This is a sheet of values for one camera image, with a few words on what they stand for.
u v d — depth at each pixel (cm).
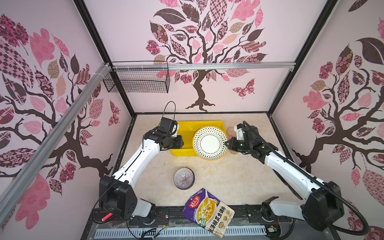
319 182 42
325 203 40
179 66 92
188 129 119
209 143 84
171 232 70
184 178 82
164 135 58
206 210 74
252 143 61
